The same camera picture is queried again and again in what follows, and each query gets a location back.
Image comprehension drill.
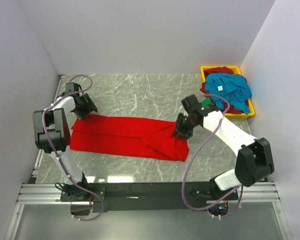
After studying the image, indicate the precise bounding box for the dark red shirt in bin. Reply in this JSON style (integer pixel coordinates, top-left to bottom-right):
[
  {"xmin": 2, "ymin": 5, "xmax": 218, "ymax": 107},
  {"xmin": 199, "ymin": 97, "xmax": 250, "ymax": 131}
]
[{"xmin": 200, "ymin": 66, "xmax": 254, "ymax": 118}]

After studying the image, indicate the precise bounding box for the aluminium side rail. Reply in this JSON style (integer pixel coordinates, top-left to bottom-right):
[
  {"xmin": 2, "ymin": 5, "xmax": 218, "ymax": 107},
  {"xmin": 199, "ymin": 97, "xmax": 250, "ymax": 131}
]
[{"xmin": 27, "ymin": 74, "xmax": 65, "ymax": 184}]

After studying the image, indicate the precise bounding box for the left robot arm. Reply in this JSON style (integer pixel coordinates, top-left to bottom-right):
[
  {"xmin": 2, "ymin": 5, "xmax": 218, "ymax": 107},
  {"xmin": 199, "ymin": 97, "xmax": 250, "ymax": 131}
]
[{"xmin": 32, "ymin": 82, "xmax": 98, "ymax": 201}]

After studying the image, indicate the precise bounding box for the yellow plastic bin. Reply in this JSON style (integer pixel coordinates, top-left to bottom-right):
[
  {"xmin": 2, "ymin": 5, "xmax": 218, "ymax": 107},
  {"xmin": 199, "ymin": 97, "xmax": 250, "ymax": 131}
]
[{"xmin": 200, "ymin": 66, "xmax": 255, "ymax": 119}]

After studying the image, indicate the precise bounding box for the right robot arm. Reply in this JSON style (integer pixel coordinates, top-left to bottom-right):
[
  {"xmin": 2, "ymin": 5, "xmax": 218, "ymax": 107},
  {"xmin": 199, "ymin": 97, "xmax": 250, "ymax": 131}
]
[{"xmin": 172, "ymin": 94, "xmax": 275, "ymax": 200}]

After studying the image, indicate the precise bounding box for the bright red t shirt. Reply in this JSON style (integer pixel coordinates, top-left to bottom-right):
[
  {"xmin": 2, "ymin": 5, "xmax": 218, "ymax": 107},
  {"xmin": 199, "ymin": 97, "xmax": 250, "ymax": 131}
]
[{"xmin": 69, "ymin": 114, "xmax": 189, "ymax": 162}]

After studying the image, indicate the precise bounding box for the blue t shirt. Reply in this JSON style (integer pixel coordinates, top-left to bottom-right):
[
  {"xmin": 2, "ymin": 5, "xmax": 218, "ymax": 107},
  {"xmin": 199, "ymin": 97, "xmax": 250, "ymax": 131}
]
[{"xmin": 204, "ymin": 72, "xmax": 252, "ymax": 114}]

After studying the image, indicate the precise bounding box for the black base beam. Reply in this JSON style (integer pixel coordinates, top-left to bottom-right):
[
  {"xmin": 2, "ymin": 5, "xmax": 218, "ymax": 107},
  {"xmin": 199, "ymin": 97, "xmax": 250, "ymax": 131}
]
[{"xmin": 60, "ymin": 181, "xmax": 239, "ymax": 216}]

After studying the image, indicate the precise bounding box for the aluminium front rail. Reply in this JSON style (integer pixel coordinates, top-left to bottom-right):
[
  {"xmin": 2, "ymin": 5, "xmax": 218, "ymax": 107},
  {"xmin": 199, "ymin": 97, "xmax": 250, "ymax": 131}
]
[{"xmin": 16, "ymin": 182, "xmax": 281, "ymax": 205}]

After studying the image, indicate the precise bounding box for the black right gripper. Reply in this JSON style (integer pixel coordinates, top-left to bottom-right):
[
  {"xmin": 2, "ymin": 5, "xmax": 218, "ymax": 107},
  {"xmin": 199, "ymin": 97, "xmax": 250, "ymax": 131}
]
[{"xmin": 171, "ymin": 112, "xmax": 199, "ymax": 141}]

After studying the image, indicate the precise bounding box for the green shirt in bin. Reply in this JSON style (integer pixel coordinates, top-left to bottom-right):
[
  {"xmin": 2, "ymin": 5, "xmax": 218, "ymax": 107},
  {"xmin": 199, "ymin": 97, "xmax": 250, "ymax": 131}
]
[{"xmin": 201, "ymin": 97, "xmax": 213, "ymax": 106}]

